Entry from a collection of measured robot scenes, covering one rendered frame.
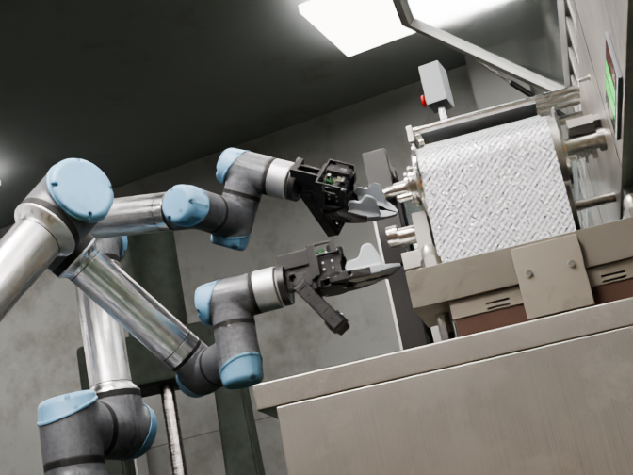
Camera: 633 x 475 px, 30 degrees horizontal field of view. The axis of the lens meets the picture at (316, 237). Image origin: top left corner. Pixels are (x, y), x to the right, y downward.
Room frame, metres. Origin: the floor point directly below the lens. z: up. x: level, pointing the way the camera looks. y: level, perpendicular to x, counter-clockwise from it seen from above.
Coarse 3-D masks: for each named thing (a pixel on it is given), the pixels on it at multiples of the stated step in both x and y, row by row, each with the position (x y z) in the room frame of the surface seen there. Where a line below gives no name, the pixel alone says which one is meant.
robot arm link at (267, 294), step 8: (256, 272) 1.99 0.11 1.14; (264, 272) 1.98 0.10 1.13; (272, 272) 1.98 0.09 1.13; (256, 280) 1.98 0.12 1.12; (264, 280) 1.97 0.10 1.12; (272, 280) 1.97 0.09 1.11; (256, 288) 1.98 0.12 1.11; (264, 288) 1.97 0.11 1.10; (272, 288) 1.97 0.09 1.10; (256, 296) 1.98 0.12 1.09; (264, 296) 1.98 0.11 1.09; (272, 296) 1.98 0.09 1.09; (280, 296) 1.99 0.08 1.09; (264, 304) 1.99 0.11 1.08; (272, 304) 1.99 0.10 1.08; (280, 304) 2.00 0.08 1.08; (264, 312) 2.02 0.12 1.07
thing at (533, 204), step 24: (552, 168) 1.91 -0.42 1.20; (456, 192) 1.94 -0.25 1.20; (480, 192) 1.94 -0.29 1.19; (504, 192) 1.93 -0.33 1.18; (528, 192) 1.92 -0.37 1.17; (552, 192) 1.92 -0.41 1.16; (432, 216) 1.95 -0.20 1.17; (456, 216) 1.95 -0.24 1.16; (480, 216) 1.94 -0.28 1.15; (504, 216) 1.93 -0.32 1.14; (528, 216) 1.93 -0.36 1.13; (552, 216) 1.92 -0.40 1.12; (456, 240) 1.95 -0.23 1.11; (480, 240) 1.94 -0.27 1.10; (504, 240) 1.93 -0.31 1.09; (528, 240) 1.93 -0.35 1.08
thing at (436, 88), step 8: (432, 64) 2.51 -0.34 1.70; (440, 64) 2.53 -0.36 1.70; (424, 72) 2.52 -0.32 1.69; (432, 72) 2.52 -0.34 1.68; (440, 72) 2.51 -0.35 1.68; (424, 80) 2.52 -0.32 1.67; (432, 80) 2.52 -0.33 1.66; (440, 80) 2.51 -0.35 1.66; (424, 88) 2.53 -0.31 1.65; (432, 88) 2.52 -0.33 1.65; (440, 88) 2.51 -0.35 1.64; (448, 88) 2.56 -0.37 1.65; (424, 96) 2.56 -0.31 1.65; (432, 96) 2.52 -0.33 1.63; (440, 96) 2.51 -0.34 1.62; (448, 96) 2.53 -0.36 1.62; (424, 104) 2.55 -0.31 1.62; (432, 104) 2.53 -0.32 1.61; (440, 104) 2.54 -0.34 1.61; (448, 104) 2.55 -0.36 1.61
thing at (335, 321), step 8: (304, 280) 1.98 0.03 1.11; (296, 288) 1.98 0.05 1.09; (304, 288) 1.97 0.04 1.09; (312, 288) 1.97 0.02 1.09; (304, 296) 1.98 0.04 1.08; (312, 296) 1.97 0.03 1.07; (320, 296) 1.98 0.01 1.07; (312, 304) 1.97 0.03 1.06; (320, 304) 1.97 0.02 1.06; (328, 304) 1.97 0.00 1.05; (320, 312) 1.97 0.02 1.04; (328, 312) 1.97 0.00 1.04; (336, 312) 1.98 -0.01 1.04; (328, 320) 1.97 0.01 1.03; (336, 320) 1.97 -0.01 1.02; (344, 320) 1.97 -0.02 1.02; (328, 328) 1.99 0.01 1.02; (336, 328) 1.97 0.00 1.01; (344, 328) 1.98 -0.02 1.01
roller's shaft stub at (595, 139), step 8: (600, 128) 1.94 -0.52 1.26; (576, 136) 1.96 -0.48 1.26; (584, 136) 1.95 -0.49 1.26; (592, 136) 1.95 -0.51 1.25; (600, 136) 1.94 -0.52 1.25; (568, 144) 1.95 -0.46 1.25; (576, 144) 1.95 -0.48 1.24; (584, 144) 1.95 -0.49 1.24; (592, 144) 1.95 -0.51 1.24; (600, 144) 1.95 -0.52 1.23; (568, 152) 1.96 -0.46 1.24; (576, 152) 1.96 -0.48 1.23
